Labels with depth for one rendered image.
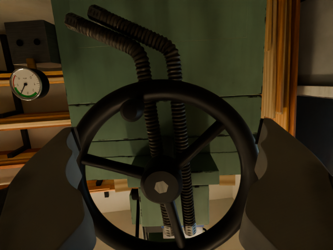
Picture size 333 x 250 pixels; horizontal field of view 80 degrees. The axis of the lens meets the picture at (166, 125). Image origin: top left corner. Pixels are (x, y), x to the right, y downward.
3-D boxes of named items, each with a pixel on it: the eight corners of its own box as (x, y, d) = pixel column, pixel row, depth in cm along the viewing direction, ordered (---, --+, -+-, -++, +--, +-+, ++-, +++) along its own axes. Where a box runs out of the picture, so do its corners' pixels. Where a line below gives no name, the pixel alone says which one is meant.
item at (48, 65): (42, 19, 38) (49, 62, 40) (73, 33, 50) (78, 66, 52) (-1, 21, 39) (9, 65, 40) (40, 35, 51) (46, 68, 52)
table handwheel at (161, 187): (283, 251, 29) (97, 288, 32) (238, 183, 49) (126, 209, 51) (247, 50, 23) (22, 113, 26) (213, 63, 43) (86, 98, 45)
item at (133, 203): (147, 194, 88) (149, 224, 91) (149, 184, 96) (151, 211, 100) (128, 195, 88) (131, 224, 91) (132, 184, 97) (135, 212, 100)
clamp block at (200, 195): (211, 185, 39) (211, 225, 41) (201, 158, 52) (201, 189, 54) (135, 188, 39) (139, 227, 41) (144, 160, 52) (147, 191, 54)
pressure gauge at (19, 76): (35, 55, 37) (44, 99, 39) (48, 58, 41) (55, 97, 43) (3, 57, 37) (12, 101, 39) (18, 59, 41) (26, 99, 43)
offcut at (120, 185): (129, 175, 51) (131, 190, 52) (130, 170, 54) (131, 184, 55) (113, 177, 51) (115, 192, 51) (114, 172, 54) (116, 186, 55)
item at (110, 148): (251, 134, 46) (251, 151, 47) (227, 117, 67) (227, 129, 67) (81, 142, 48) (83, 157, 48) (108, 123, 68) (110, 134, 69)
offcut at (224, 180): (217, 166, 53) (217, 178, 54) (219, 173, 50) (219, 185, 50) (232, 166, 53) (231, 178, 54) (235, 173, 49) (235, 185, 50)
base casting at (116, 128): (264, 94, 44) (262, 134, 46) (212, 86, 100) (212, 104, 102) (65, 105, 46) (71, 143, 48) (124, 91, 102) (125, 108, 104)
